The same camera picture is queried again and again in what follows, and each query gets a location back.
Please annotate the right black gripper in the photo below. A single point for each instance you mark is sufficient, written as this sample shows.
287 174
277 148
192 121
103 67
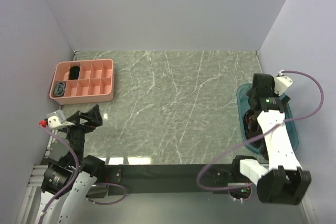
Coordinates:
274 95

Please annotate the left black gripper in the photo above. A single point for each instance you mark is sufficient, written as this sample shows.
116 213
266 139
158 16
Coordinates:
92 115

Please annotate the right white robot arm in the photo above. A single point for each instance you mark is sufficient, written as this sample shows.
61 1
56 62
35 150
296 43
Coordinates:
283 181

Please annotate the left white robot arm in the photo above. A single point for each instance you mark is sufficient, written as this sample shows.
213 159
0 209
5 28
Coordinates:
67 181

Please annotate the dark red patterned tie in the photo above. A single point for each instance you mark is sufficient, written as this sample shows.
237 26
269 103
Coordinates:
252 129

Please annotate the pink compartment organizer tray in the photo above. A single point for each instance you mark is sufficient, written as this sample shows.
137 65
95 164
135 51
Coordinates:
95 83

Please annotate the grey patterned rolled tie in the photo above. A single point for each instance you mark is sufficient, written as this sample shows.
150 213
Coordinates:
59 89

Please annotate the black rolled tie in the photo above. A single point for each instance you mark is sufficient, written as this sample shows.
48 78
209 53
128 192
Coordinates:
74 72

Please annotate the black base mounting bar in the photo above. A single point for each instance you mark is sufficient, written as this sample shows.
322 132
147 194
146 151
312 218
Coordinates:
145 179

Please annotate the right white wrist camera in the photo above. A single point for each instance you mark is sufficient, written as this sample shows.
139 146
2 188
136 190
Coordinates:
282 83

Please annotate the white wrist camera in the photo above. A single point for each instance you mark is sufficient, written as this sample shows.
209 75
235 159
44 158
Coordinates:
282 83
55 121

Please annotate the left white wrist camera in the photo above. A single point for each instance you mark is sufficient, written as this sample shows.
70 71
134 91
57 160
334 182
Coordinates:
55 121

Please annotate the aluminium frame rail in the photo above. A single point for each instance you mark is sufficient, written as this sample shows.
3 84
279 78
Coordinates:
35 182

